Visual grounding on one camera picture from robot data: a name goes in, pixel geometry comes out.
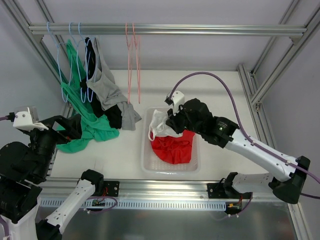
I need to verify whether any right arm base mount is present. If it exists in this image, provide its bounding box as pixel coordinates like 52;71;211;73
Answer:
206;172;253;199

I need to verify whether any aluminium hanging rail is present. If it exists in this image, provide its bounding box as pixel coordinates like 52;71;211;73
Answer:
28;22;307;37

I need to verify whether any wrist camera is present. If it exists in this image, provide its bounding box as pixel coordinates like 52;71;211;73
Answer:
164;90;185;114
8;106;49;132

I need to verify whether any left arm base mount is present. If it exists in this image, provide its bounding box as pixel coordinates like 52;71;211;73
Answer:
102;180;120;198

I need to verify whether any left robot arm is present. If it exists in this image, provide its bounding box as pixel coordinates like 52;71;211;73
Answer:
0;114;104;240

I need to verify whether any light blue hanger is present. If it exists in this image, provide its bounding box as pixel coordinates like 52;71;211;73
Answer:
68;22;86;103
78;23;96;103
46;21;69;103

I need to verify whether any white tank top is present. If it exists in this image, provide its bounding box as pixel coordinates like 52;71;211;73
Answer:
148;109;183;142

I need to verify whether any red tank top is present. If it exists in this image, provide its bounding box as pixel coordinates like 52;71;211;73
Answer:
150;130;195;165

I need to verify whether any front aluminium rail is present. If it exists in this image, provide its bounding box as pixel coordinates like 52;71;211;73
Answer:
41;177;300;202

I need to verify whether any right aluminium frame post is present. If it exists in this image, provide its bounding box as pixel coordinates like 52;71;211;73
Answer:
237;0;320;158

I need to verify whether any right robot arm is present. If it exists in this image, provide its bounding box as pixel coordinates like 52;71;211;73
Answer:
165;98;311;204

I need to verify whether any white plastic basket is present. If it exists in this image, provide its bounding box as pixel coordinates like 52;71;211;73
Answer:
140;107;200;175

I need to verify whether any grey tank top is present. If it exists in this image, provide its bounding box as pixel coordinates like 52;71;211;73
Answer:
87;39;142;131

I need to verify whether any green tank top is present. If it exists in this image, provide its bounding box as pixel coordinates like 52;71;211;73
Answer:
56;40;120;154

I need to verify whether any pink hanger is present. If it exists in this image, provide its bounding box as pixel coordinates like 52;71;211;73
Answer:
125;23;133;103
132;23;141;104

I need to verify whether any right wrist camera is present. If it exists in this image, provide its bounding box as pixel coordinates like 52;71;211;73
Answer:
164;90;185;114

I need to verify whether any slotted cable duct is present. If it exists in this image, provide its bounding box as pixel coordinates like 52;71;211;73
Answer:
39;197;227;211

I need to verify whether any black tank top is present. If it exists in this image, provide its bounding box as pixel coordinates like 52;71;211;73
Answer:
80;37;123;129

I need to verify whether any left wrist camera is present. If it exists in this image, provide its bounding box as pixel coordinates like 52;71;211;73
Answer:
8;106;49;132

